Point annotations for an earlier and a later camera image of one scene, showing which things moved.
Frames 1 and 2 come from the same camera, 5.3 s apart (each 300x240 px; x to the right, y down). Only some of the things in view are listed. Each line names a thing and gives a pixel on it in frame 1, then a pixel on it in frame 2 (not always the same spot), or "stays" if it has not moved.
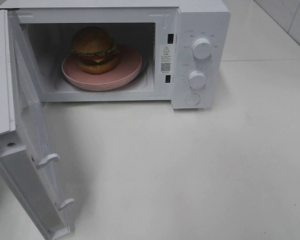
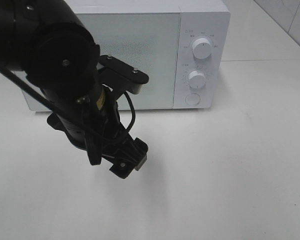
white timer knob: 197,79 stays
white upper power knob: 201,48 stays
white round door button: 192,99 stays
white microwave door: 21,149 to 148,42
